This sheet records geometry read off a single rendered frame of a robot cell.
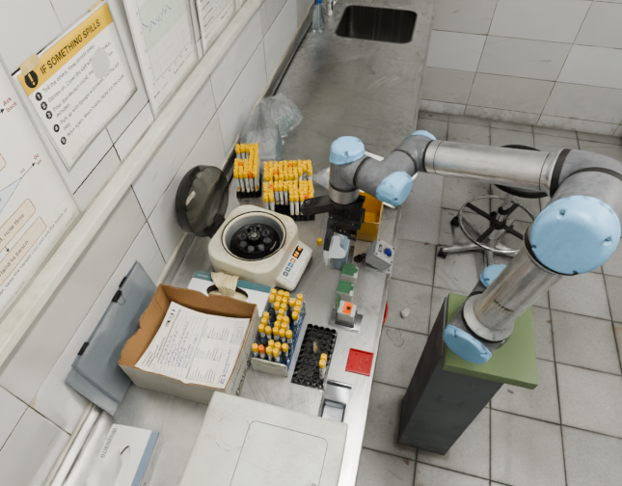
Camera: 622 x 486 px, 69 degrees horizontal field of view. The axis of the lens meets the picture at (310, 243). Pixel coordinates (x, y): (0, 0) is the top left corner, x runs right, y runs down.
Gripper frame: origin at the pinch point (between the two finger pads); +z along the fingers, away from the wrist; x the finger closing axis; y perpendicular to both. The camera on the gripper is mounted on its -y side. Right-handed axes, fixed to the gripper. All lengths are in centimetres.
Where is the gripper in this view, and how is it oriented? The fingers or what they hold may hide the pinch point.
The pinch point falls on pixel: (333, 246)
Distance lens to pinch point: 126.2
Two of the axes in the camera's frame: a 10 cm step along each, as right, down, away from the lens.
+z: 0.0, 6.6, 7.6
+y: 9.3, 2.7, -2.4
